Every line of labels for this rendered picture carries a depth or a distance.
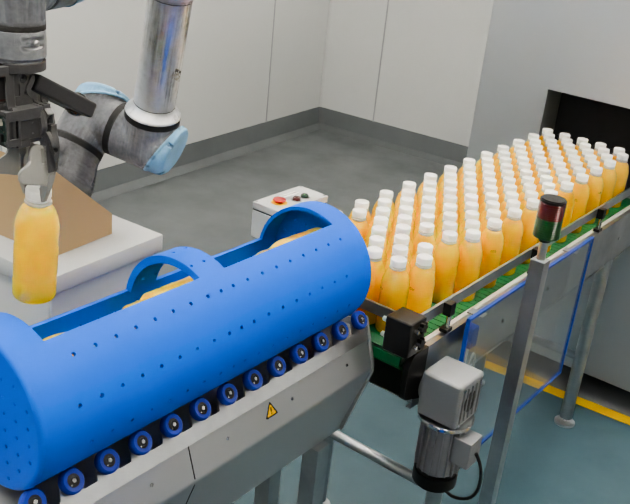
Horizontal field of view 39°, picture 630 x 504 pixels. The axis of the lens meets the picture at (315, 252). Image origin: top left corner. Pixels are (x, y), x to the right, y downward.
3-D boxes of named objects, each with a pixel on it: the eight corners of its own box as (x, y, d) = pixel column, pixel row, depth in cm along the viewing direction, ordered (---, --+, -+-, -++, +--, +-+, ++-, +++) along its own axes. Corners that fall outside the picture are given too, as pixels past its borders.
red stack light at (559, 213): (531, 216, 211) (535, 201, 209) (543, 210, 216) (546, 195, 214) (556, 224, 208) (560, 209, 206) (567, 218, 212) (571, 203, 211)
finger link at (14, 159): (-13, 192, 133) (-11, 136, 129) (21, 183, 138) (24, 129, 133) (-1, 201, 132) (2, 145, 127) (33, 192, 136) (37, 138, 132)
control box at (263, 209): (250, 235, 237) (252, 200, 233) (297, 218, 252) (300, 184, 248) (278, 247, 232) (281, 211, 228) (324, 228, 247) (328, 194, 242)
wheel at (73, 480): (62, 463, 147) (68, 461, 146) (84, 474, 149) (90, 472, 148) (52, 489, 144) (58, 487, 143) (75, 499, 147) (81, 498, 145)
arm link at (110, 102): (62, 143, 195) (91, 91, 198) (116, 166, 193) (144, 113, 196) (44, 122, 183) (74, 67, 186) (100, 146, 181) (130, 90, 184)
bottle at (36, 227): (65, 294, 146) (71, 193, 137) (39, 313, 140) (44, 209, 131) (28, 281, 147) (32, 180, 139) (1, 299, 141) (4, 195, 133)
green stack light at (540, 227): (527, 235, 213) (531, 216, 211) (539, 229, 218) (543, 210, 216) (552, 244, 210) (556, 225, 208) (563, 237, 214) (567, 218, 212)
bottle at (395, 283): (397, 323, 222) (407, 256, 214) (406, 337, 216) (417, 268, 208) (370, 324, 220) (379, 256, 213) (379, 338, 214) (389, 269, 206)
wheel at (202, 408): (191, 394, 169) (197, 392, 168) (209, 404, 171) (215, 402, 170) (184, 415, 167) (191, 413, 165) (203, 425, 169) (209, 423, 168)
